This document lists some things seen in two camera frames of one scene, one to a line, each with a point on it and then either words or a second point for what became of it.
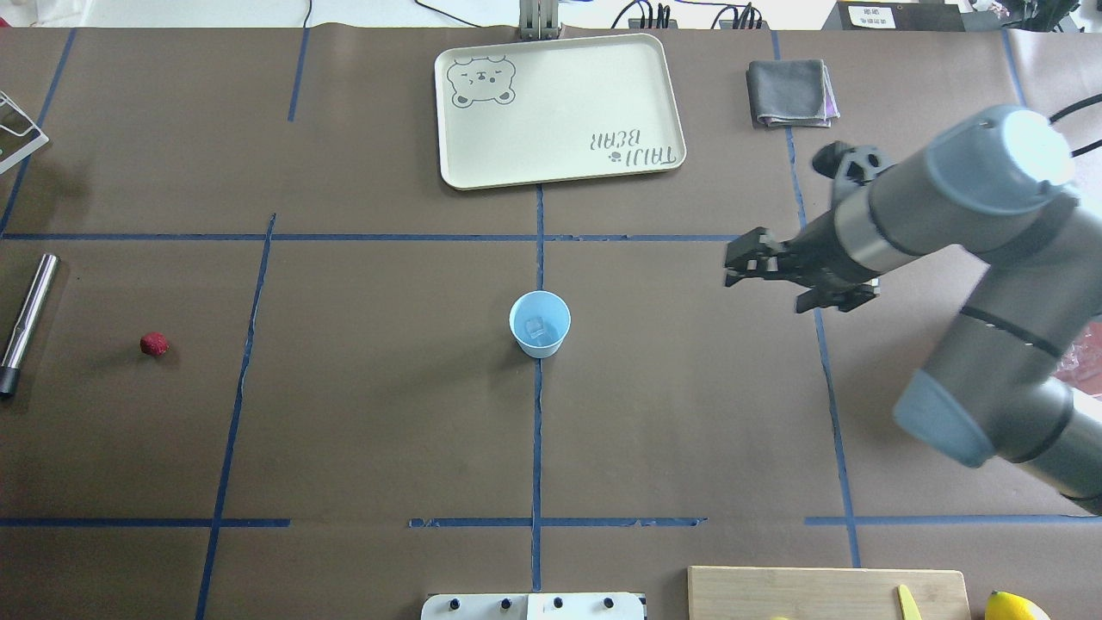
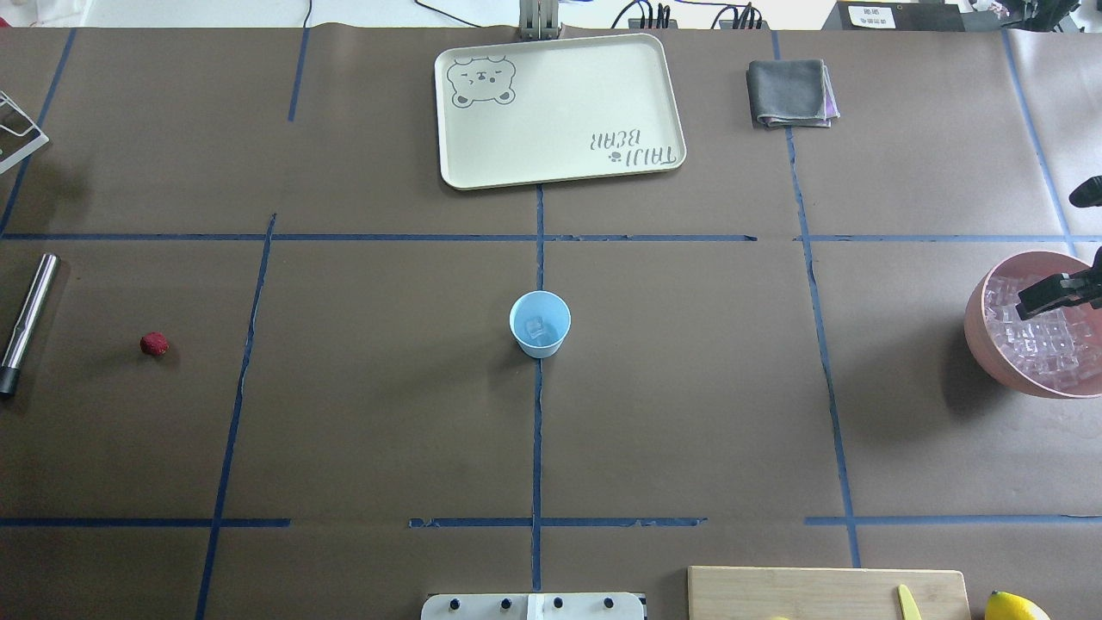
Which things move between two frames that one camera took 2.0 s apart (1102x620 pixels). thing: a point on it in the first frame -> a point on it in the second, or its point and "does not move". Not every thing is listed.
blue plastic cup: [540, 321] does not move
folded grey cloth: [791, 93] does not move
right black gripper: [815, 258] -> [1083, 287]
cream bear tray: [554, 110] does not move
